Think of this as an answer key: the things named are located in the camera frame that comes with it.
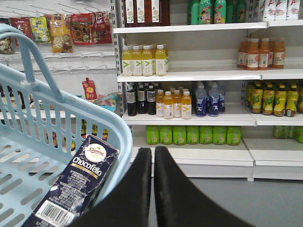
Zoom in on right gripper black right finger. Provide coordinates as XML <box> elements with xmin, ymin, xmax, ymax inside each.
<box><xmin>154</xmin><ymin>146</ymin><xmax>251</xmax><ymax>227</ymax></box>

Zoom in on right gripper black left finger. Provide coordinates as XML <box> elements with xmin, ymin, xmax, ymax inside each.
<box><xmin>69</xmin><ymin>148</ymin><xmax>152</xmax><ymax>227</ymax></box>

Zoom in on navy Danisa cookie box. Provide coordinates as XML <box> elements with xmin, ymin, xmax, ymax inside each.
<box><xmin>23</xmin><ymin>135</ymin><xmax>119</xmax><ymax>227</ymax></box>

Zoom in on light blue plastic basket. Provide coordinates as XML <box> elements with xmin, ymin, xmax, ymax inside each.
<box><xmin>0</xmin><ymin>24</ymin><xmax>133</xmax><ymax>227</ymax></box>

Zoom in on white store shelving unit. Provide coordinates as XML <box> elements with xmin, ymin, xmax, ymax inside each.
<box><xmin>0</xmin><ymin>0</ymin><xmax>303</xmax><ymax>182</ymax></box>

